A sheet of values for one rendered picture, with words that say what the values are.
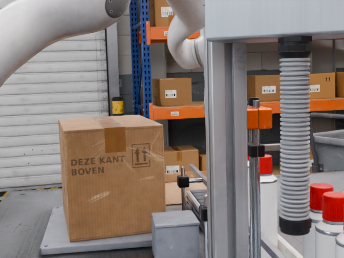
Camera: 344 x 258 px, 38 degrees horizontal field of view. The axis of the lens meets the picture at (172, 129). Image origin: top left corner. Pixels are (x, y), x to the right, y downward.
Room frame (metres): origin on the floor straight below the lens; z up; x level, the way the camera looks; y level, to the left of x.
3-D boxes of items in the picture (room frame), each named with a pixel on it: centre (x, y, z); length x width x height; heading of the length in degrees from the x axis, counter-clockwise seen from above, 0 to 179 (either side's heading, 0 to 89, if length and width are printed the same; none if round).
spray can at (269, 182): (0.95, -0.17, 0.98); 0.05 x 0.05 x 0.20
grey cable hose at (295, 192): (0.53, -0.13, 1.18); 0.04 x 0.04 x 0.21
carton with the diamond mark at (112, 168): (1.33, 0.17, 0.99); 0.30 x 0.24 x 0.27; 15
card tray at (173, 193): (1.69, -0.07, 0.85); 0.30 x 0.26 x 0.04; 8
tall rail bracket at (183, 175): (1.32, -0.05, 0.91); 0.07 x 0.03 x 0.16; 98
